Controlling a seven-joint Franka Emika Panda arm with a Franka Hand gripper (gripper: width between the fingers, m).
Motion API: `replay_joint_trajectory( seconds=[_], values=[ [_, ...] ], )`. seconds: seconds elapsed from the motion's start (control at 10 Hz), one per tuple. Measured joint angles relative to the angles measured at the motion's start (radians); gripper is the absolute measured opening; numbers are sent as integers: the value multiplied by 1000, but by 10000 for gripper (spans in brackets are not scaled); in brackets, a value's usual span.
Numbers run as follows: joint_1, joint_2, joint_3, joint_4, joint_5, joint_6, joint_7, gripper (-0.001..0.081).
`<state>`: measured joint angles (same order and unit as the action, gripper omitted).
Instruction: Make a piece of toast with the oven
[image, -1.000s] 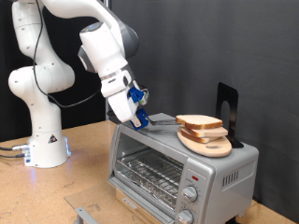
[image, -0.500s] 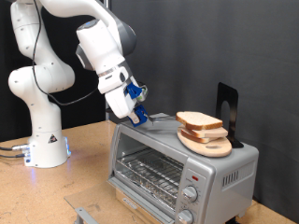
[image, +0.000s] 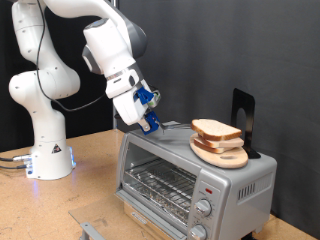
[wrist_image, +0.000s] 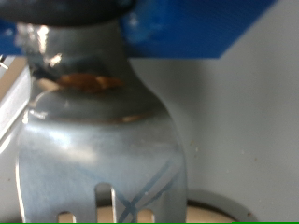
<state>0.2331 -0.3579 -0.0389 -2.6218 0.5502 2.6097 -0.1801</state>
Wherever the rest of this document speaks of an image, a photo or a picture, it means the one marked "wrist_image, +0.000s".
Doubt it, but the silver toaster oven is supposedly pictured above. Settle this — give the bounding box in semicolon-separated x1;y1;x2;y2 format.
0;0;299;224

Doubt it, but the metal spatula with blue block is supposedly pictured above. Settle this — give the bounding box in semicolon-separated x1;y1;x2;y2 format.
0;0;278;224

